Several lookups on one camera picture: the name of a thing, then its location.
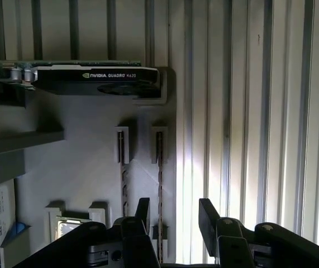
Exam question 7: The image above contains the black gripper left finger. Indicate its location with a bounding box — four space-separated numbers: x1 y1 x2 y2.
13 197 161 268

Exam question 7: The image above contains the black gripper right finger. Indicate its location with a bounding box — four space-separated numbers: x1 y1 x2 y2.
198 197 319 268

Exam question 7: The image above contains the green RAM stick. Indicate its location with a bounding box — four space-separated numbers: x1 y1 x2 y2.
156 131 165 265
117 131 129 218

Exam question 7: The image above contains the silver CPU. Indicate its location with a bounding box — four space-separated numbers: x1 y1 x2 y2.
53 217 93 241

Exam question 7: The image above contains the grey parts rack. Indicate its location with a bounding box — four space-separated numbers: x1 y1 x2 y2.
0 66 178 268

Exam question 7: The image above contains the green and black graphics card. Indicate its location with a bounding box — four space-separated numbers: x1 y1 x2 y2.
0 60 160 99

